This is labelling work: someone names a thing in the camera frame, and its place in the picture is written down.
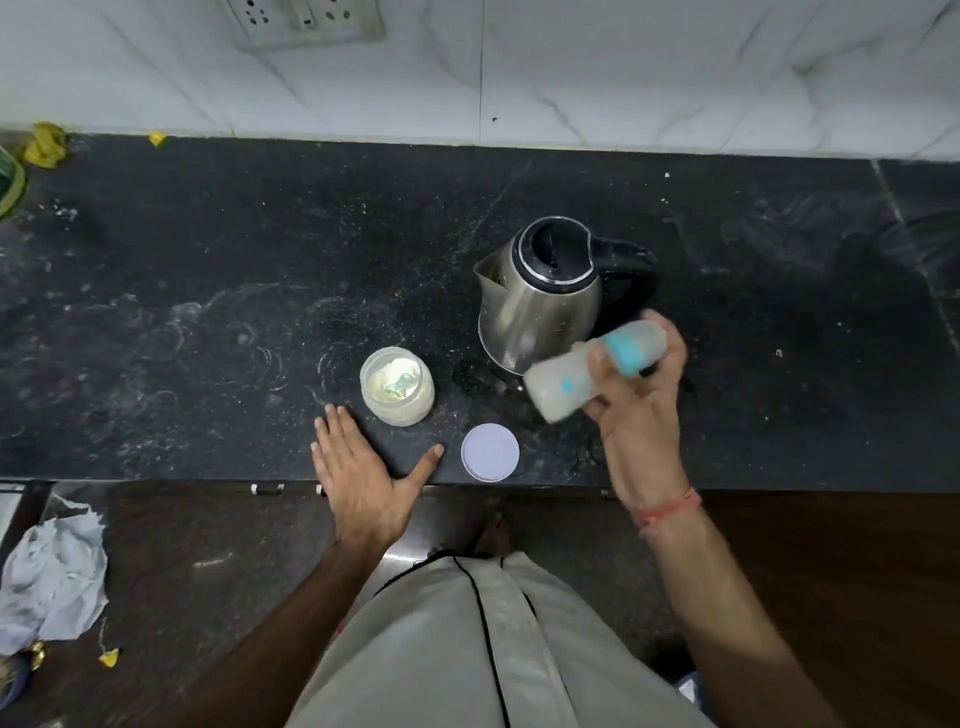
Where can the person's right hand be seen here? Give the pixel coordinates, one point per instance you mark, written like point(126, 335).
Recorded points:
point(643, 435)

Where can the person's left hand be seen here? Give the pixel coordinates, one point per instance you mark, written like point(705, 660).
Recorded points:
point(360, 487)

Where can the person's right thumb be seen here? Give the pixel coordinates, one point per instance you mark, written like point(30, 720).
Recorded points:
point(604, 367)

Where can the person's left thumb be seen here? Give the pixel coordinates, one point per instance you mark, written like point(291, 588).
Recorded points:
point(421, 466)

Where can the person's left little finger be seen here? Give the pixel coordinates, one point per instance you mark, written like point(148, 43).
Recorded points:
point(318, 461)

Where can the person's left middle finger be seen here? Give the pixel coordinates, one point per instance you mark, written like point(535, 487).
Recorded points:
point(335, 431)

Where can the person's left forearm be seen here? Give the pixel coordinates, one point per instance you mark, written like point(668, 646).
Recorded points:
point(277, 637)

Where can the person's right forearm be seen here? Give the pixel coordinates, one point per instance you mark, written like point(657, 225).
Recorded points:
point(727, 622)

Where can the white round jar lid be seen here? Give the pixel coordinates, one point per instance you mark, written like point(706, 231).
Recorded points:
point(490, 452)

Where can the clear jar of white powder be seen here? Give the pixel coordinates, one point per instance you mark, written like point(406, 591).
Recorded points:
point(397, 397)

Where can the green scoop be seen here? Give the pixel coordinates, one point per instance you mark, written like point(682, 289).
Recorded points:
point(397, 385)

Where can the stainless steel electric kettle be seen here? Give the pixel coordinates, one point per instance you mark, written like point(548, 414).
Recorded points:
point(536, 300)

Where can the person's foot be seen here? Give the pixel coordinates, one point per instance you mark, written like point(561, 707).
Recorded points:
point(492, 534)

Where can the red thread wristband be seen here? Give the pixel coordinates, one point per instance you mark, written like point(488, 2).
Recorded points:
point(666, 511)

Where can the person's beige garment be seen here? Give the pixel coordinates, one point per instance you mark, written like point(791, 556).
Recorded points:
point(480, 652)

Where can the yellow flower bit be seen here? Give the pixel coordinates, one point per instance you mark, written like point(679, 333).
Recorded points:
point(109, 658)

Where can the white crumpled cloth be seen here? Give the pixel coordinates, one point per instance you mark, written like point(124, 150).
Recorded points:
point(52, 581)

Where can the blue and gold object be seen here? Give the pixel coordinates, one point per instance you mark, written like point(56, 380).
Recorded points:
point(16, 671)

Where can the yellow crumpled cloth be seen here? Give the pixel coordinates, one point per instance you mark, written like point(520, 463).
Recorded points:
point(45, 144)

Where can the green round container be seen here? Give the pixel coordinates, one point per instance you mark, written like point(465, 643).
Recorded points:
point(9, 184)

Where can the white wall socket plate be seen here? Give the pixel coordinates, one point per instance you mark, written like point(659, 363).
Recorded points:
point(300, 22)

